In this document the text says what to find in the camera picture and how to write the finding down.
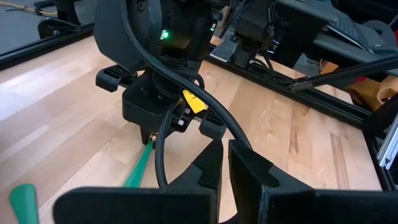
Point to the black rod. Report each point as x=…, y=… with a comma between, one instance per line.
x=357, y=70

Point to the black floor stand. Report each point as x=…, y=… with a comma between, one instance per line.
x=66, y=12

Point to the black table frame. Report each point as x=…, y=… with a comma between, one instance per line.
x=326, y=105

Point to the silver aluminium extrusion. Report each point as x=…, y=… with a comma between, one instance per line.
x=390, y=146

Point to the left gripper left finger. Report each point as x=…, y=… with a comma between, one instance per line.
x=140, y=205

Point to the yellow tag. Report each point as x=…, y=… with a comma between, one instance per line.
x=194, y=102

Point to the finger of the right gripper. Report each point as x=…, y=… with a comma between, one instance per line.
x=213, y=126
x=112, y=79

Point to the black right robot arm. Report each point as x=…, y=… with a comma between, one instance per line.
x=124, y=31

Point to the tan wooden object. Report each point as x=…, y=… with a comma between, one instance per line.
x=370, y=91

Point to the silver mounting plate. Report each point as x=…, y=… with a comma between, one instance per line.
x=225, y=48

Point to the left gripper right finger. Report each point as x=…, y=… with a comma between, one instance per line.
x=280, y=205

